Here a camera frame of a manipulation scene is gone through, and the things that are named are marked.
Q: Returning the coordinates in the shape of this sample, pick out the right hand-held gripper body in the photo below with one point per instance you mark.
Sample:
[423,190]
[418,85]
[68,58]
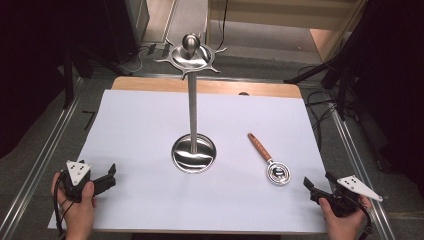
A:
[350,196]

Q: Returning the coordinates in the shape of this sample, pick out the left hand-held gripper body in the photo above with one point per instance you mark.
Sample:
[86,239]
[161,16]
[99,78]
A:
[77,176]

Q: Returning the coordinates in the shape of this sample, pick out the steel utensil stand with hooks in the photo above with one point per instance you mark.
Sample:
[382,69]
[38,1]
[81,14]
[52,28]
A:
[192,110]

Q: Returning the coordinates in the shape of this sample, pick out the person's right hand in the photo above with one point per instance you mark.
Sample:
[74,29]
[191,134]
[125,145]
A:
[343,226]

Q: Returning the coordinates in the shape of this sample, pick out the person's left hand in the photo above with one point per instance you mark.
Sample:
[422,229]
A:
[78,213]

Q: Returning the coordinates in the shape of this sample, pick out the white paper sheet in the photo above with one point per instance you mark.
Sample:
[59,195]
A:
[140,186]

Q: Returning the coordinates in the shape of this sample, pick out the black metal stand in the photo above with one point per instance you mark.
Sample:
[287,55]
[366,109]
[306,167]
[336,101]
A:
[68,80]

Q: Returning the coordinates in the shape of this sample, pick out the black tripod stand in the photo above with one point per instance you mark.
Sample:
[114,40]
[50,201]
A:
[343,66]

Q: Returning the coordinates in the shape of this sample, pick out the black cabinet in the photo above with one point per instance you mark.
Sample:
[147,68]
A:
[128,26]

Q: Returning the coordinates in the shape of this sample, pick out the beige wooden furniture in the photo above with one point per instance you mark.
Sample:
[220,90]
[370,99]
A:
[266,13]

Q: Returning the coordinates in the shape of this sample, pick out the aluminium floor rail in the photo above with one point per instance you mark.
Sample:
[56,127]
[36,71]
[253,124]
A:
[363,173]
[36,160]

